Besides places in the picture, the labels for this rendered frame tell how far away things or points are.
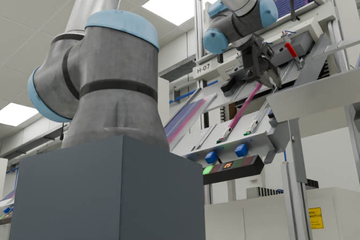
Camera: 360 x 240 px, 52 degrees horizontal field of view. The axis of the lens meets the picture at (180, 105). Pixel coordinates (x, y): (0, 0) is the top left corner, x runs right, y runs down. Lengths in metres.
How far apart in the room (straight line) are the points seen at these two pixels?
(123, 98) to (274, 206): 0.94
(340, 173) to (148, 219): 2.70
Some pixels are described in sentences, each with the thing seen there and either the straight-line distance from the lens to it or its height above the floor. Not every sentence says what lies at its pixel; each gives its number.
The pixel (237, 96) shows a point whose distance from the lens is 1.48.
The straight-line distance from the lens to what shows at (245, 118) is 1.24.
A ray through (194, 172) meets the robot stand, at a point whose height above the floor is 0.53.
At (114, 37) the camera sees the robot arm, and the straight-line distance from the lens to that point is 0.55.
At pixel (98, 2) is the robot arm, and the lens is 0.77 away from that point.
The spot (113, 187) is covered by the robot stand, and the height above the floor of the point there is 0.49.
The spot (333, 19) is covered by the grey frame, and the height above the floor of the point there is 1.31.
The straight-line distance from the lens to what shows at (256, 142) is 1.04.
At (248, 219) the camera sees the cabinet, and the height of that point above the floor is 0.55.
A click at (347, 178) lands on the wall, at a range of 3.04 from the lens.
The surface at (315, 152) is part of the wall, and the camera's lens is 3.18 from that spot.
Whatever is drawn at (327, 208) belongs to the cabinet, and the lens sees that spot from 1.26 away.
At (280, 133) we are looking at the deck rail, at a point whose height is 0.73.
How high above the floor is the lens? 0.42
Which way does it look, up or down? 22 degrees up
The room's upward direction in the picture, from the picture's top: 1 degrees counter-clockwise
